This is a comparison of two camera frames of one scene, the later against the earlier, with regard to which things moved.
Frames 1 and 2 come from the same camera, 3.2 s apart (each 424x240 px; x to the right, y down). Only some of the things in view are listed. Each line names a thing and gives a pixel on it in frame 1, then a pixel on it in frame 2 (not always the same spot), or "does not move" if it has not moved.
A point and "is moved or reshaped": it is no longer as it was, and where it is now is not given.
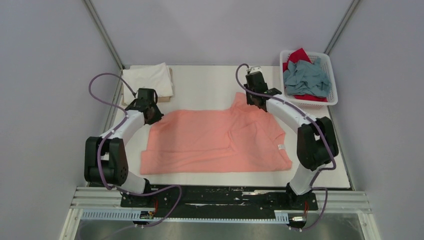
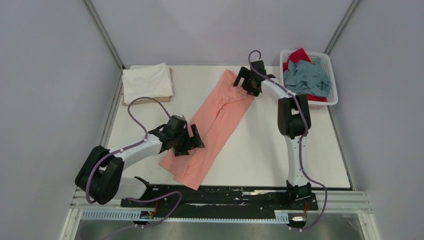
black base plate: (217, 200) does not move
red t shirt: (300, 54) does not move
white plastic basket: (325, 60) does not move
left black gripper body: (157, 114) to (183, 143)
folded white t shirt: (155, 76) does not move
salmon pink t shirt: (241, 138) is moved or reshaped
